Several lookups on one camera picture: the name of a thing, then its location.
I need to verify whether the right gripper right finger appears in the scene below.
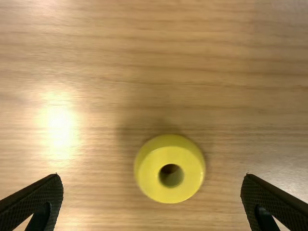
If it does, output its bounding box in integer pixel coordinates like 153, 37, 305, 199
241, 174, 308, 231

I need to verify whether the yellow ring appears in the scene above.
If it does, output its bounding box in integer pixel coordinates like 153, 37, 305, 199
133, 134, 206, 205

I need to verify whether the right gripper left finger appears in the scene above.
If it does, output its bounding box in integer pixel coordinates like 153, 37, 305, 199
0, 174, 64, 231

